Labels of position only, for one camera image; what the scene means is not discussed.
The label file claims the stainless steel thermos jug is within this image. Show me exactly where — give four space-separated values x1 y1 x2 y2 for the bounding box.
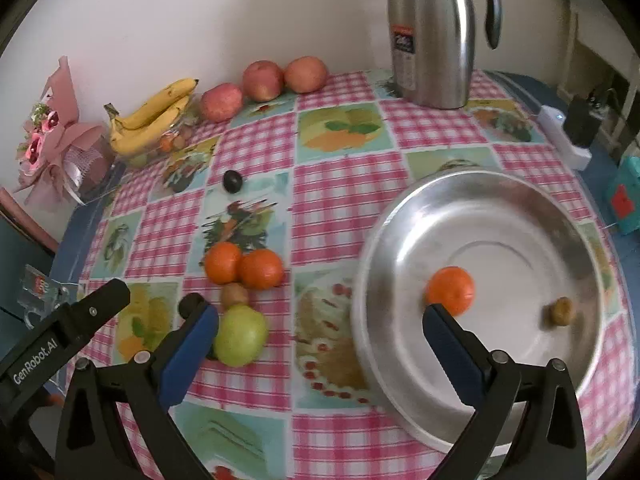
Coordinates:
387 0 503 110

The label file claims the green apple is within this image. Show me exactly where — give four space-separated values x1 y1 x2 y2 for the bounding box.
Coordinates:
212 305 269 367

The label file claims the yellow banana bunch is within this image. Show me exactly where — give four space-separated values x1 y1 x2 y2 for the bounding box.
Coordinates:
103 78 200 157

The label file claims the white power strip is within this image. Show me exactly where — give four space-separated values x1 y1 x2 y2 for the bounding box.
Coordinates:
537 105 593 171

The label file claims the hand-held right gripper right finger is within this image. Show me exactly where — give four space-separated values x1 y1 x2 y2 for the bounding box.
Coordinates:
421 302 587 480

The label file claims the black power adapter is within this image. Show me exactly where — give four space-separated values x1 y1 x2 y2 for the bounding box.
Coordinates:
565 95 598 148

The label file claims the metal basin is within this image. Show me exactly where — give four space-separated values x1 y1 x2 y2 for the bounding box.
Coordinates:
350 169 607 453

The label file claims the dark teal furniture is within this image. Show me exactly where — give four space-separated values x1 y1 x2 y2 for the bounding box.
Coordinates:
0 187 61 321

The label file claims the clear acrylic stand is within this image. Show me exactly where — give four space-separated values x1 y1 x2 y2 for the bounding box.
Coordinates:
17 264 83 328

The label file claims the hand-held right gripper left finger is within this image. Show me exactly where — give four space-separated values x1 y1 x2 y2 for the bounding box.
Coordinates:
55 294 221 480

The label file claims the brown kiwi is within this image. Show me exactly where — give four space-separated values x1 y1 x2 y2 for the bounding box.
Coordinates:
545 296 575 328
221 282 250 310

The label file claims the red apple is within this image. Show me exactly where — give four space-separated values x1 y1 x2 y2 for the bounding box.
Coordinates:
243 60 286 102
284 56 329 94
201 83 244 123

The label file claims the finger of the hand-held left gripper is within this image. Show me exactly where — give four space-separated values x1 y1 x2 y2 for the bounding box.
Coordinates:
59 278 132 342

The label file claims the teal box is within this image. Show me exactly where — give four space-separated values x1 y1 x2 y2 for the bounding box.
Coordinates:
607 155 640 235

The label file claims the clear plastic fruit container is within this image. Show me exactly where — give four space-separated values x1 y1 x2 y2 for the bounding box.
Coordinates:
112 105 201 168

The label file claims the pink checkered tablecloth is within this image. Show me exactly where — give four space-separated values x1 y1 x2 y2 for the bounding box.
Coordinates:
80 67 636 480

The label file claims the pink flower bouquet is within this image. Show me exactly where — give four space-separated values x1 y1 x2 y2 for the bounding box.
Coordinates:
12 56 117 206

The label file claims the orange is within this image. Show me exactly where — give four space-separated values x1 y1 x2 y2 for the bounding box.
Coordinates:
237 249 285 291
425 266 476 317
204 242 243 285

